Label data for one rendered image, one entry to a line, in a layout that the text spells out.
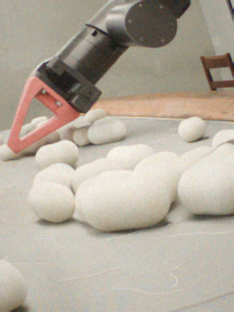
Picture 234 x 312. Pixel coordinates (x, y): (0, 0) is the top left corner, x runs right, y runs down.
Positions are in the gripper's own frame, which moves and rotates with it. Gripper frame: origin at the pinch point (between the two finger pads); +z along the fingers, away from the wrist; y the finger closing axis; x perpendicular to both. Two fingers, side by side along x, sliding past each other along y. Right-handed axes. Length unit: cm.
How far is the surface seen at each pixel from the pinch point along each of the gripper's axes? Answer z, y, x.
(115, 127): -7.4, 3.7, 6.6
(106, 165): -2.4, 33.2, 0.9
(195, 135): -9.6, 17.5, 9.0
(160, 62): -124, -443, 100
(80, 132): -5.1, 1.3, 4.6
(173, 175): -3.4, 40.1, 1.8
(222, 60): -124, -309, 102
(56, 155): -1.4, 18.0, 1.2
